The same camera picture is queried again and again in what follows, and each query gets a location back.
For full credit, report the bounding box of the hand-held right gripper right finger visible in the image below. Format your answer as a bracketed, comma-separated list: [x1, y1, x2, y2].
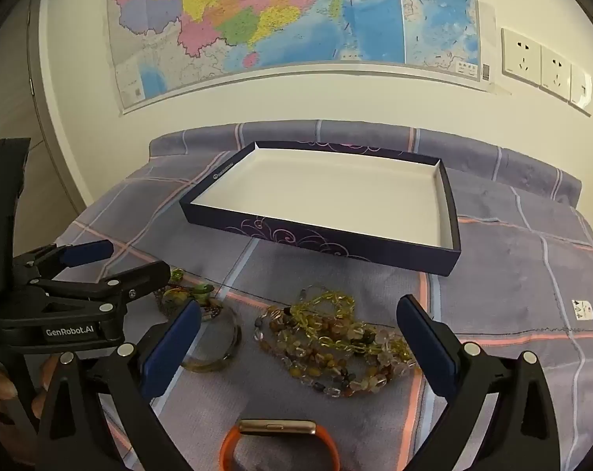
[396, 294, 562, 471]

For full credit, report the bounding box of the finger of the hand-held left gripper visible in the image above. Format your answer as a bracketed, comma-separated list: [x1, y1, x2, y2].
[0, 261, 172, 327]
[9, 239, 115, 285]

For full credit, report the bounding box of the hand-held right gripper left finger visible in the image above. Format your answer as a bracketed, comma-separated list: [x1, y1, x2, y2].
[34, 298, 204, 471]

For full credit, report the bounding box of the purple bead bracelet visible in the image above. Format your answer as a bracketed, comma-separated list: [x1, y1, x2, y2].
[153, 287, 223, 322]

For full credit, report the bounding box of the clear crystal bead bracelet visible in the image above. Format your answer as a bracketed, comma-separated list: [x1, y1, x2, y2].
[365, 329, 417, 388]

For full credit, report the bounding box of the tortoiseshell bangle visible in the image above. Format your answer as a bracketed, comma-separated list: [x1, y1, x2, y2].
[181, 304, 242, 372]

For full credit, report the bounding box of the green bead black cord bracelet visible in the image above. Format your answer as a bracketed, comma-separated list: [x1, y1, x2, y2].
[169, 267, 216, 305]

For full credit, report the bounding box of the yellow bead necklace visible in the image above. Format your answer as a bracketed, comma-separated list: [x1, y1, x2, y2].
[296, 289, 415, 369]

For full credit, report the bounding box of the mixed brown stone bead necklace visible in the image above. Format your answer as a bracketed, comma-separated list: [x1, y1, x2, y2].
[254, 304, 417, 398]

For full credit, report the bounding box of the orange smart watch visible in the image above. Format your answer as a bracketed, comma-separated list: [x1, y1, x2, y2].
[219, 419, 340, 471]

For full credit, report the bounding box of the dark blue cardboard box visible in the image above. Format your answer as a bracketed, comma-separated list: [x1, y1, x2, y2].
[179, 141, 462, 277]

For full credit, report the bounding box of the person's left hand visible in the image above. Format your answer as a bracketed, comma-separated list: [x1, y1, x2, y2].
[0, 352, 64, 418]

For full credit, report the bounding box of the purple plaid bed sheet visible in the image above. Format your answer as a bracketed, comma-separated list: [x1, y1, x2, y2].
[41, 120, 593, 471]

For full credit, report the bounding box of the colourful wall map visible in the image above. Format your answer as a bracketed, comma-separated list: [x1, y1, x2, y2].
[102, 0, 496, 115]

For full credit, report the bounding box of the white wall socket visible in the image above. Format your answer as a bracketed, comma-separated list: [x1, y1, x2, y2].
[539, 46, 573, 101]
[501, 28, 542, 84]
[569, 65, 593, 113]

